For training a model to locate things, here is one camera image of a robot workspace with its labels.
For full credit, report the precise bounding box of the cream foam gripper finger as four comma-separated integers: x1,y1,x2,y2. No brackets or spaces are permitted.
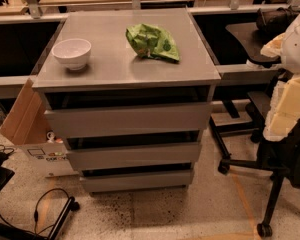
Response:
263,75,300,142

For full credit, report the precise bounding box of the grey top drawer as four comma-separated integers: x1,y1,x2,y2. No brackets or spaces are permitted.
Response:
45,102,212,138

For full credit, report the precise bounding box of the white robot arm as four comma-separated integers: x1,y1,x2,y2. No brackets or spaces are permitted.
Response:
261,14,300,141

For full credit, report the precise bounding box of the grey bottom drawer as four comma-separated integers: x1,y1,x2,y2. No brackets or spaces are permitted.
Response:
80,169,194,193

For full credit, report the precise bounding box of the grey drawer cabinet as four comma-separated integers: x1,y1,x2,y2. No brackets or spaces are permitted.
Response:
33,9,220,178

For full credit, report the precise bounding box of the black office chair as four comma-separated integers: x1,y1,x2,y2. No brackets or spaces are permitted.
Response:
208,67,300,238

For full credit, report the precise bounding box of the black side desk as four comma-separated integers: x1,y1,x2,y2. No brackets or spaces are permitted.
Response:
226,22,281,68

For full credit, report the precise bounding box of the black device on desk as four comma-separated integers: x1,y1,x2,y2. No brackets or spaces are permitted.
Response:
256,7,299,35

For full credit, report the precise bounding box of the green crumpled chip bag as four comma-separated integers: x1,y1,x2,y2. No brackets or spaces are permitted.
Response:
125,23,180,63

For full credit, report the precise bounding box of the white ceramic bowl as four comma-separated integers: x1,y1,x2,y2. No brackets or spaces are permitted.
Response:
52,38,92,70

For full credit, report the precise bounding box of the brown cardboard box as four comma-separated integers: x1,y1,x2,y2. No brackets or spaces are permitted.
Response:
0,79,51,145

